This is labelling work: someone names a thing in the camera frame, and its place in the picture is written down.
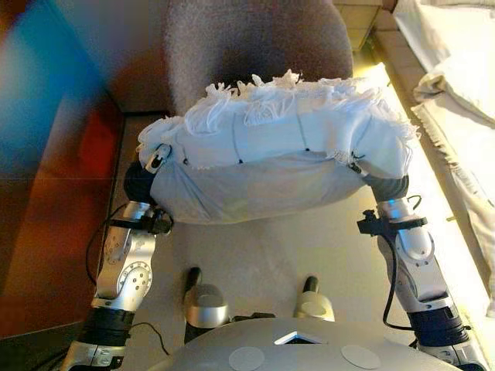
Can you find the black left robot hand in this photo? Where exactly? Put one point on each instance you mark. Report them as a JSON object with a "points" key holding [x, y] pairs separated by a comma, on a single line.
{"points": [[139, 185]]}

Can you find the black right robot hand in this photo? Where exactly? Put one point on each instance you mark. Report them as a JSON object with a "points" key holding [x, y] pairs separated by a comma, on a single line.
{"points": [[386, 187]]}

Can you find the white fringed cushion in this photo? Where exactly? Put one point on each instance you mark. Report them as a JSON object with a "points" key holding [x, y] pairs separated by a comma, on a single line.
{"points": [[270, 174]]}

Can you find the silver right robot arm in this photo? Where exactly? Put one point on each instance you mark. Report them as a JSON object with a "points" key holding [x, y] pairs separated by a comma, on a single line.
{"points": [[421, 270]]}

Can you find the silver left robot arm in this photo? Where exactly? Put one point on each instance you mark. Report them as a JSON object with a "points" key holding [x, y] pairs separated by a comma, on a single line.
{"points": [[123, 263]]}

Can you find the white fringed blanket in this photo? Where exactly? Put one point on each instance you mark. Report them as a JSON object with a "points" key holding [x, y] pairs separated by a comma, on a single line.
{"points": [[464, 154]]}

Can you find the glossy dark wardrobe panel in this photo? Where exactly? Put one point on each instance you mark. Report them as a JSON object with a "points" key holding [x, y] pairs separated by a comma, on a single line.
{"points": [[46, 116]]}

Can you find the silver left robot leg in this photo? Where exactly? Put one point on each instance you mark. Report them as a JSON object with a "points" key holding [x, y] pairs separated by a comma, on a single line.
{"points": [[207, 309]]}

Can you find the white duvet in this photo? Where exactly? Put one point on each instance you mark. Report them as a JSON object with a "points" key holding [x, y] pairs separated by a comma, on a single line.
{"points": [[464, 58]]}

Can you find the beige wooden nightstand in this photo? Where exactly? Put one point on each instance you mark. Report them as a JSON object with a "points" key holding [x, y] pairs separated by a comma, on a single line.
{"points": [[359, 23]]}

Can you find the grey robot torso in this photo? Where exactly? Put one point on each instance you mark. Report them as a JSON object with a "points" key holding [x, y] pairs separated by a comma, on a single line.
{"points": [[216, 348]]}

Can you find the grey upholstered armchair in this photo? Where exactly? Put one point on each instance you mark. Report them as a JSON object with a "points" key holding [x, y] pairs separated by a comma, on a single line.
{"points": [[251, 38]]}

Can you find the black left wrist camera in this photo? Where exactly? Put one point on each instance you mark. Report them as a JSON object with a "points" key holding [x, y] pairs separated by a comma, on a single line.
{"points": [[154, 224]]}

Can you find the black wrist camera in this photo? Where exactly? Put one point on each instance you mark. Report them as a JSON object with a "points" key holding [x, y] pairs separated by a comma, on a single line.
{"points": [[154, 224], [371, 226]]}

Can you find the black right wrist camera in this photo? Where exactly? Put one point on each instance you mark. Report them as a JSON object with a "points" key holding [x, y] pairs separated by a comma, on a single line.
{"points": [[371, 226]]}

